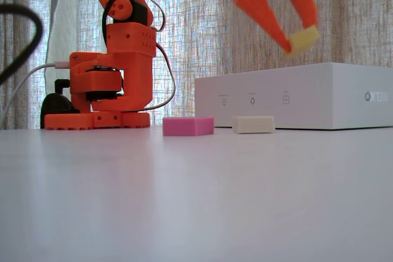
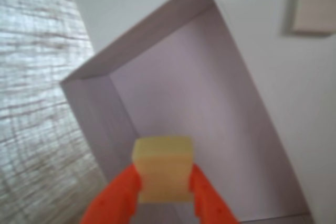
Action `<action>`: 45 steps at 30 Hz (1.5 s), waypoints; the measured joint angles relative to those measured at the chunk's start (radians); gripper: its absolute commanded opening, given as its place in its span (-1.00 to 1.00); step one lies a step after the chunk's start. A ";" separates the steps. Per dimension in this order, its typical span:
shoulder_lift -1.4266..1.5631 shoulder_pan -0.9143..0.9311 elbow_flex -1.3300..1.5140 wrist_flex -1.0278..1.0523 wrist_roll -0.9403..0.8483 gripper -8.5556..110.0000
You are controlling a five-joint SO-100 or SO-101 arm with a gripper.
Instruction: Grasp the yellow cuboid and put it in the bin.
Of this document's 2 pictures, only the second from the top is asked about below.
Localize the cream foam cuboid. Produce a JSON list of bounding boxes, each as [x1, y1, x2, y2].
[[286, 0, 336, 36]]

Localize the yellow foam cuboid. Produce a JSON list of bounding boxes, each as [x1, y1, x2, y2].
[[132, 136, 194, 204]]

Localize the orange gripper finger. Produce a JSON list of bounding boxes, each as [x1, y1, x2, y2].
[[80, 163, 144, 224], [188, 163, 240, 224]]

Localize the white cardboard box bin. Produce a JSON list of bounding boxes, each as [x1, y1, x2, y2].
[[59, 0, 316, 224]]

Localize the beige woven curtain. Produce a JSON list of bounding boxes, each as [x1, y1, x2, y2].
[[0, 0, 110, 224]]

